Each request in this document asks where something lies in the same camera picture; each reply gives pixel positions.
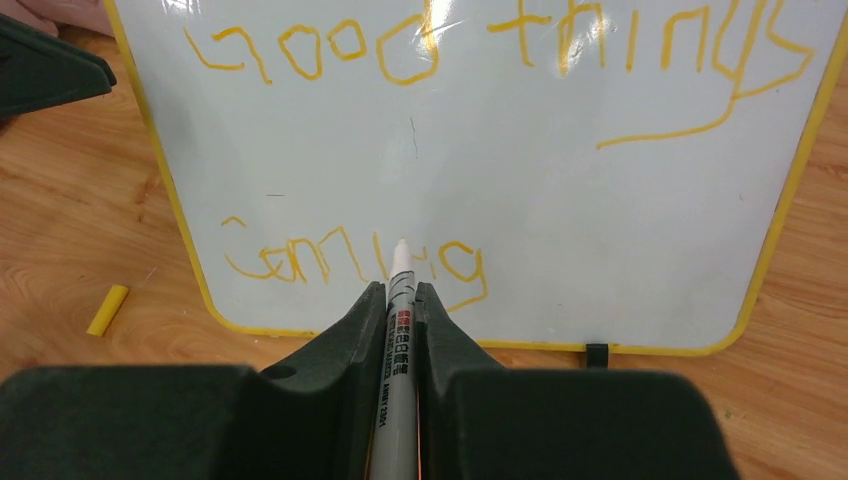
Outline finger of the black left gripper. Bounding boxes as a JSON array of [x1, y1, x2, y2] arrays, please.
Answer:
[[1, 14, 117, 120]]

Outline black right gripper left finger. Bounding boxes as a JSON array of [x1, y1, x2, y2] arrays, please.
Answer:
[[1, 282, 386, 479]]

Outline yellow framed whiteboard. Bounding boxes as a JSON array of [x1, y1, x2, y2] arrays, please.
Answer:
[[106, 0, 847, 355]]

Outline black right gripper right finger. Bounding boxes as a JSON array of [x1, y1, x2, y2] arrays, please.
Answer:
[[414, 283, 739, 479]]

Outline pink cloth shorts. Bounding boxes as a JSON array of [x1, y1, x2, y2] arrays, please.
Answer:
[[1, 0, 114, 37]]

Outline yellow marker cap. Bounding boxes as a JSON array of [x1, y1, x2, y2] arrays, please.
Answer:
[[86, 285, 130, 337]]

